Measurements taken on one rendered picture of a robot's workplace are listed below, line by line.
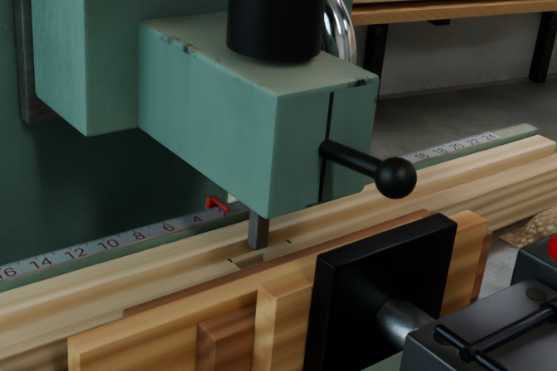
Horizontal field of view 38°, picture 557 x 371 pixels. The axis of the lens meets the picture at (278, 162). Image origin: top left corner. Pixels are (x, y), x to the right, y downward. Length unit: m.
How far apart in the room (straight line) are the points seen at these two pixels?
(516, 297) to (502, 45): 3.58
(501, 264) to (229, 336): 0.26
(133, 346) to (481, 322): 0.17
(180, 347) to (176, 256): 0.07
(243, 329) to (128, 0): 0.20
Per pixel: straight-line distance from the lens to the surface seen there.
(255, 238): 0.48
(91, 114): 0.49
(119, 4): 0.48
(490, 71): 3.95
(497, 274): 0.60
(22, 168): 0.60
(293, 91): 0.39
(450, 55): 3.74
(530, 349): 0.36
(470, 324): 0.36
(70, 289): 0.45
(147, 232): 0.49
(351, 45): 0.58
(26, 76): 0.56
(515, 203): 0.66
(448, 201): 0.60
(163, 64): 0.47
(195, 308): 0.42
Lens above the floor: 1.20
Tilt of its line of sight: 25 degrees down
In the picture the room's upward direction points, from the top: 5 degrees clockwise
